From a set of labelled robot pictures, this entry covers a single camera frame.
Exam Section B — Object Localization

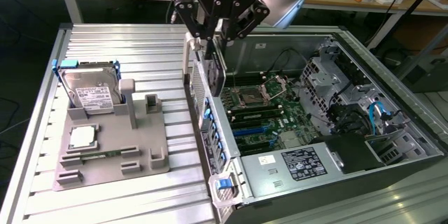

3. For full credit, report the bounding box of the graphics card with fan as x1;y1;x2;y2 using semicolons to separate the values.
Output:
204;18;228;98

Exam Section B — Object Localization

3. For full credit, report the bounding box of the black expansion slot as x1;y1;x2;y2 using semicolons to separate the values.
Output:
231;120;281;130

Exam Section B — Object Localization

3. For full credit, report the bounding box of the blue expansion slot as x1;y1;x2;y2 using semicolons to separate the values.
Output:
232;126;269;137

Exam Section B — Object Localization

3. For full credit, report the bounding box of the metal socket cover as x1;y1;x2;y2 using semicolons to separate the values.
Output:
259;75;292;101

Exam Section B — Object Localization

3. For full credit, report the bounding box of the CPU socket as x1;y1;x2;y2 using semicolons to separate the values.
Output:
236;86;268;106

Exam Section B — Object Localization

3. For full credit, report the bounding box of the metal drive cage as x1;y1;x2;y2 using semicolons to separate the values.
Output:
299;56;355;127

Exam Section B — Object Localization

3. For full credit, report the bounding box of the installed RAM stick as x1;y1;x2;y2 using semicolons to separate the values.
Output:
229;105;285;122

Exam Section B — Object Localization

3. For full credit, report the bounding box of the wooden desk with clutter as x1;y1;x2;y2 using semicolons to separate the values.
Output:
300;0;448;49

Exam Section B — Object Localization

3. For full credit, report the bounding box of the green motherboard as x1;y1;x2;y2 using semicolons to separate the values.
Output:
219;70;333;156

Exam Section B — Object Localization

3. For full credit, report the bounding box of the hard disk with blue rails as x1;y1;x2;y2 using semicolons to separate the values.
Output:
51;58;124;116

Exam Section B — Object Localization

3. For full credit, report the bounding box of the silver chipset heatsink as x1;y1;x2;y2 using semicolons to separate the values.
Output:
279;132;303;149

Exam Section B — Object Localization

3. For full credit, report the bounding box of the black slanted pole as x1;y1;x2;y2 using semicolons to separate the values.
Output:
363;0;439;49

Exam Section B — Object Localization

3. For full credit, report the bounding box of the silver CPU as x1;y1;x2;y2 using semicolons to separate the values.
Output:
68;126;99;149

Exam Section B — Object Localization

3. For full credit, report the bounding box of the black fan shroud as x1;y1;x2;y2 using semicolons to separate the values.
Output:
309;134;385;175

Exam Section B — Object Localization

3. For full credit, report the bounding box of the grey power supply unit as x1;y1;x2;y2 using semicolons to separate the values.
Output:
240;142;345;199

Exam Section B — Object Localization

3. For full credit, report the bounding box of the green RAM stick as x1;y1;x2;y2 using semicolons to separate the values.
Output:
80;150;124;159

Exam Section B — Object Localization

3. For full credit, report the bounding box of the metal disk bay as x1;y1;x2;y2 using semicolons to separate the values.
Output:
363;126;439;166

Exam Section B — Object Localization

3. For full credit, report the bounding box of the grey parts rack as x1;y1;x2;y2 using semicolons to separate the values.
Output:
52;78;172;192

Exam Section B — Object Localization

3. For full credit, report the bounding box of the open black PC case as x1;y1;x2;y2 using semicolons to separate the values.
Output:
184;26;448;224

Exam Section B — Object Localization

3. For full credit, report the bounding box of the black wire loop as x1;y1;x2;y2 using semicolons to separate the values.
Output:
268;47;309;78

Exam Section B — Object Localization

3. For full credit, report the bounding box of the black wire bundle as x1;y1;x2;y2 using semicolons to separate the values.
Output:
327;103;372;136

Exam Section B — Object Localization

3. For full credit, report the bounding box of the blue data wire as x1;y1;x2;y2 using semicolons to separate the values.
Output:
367;100;387;137

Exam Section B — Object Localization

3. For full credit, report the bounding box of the grey case handle blue button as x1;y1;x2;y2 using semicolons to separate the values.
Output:
208;172;243;208

